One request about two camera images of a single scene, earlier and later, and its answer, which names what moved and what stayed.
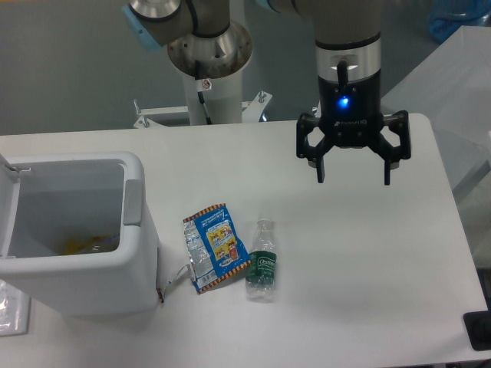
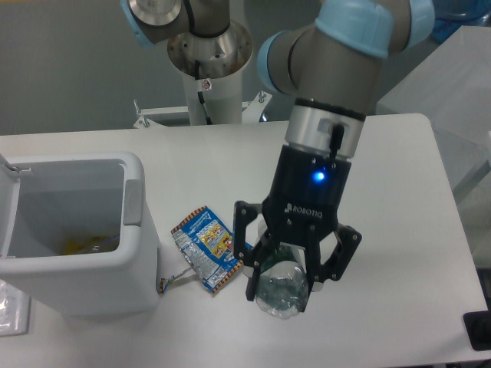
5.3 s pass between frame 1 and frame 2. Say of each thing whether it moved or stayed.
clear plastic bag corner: stayed
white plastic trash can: stayed
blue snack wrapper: moved
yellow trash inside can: stayed
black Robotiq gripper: moved
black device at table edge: stayed
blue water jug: stayed
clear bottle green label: moved
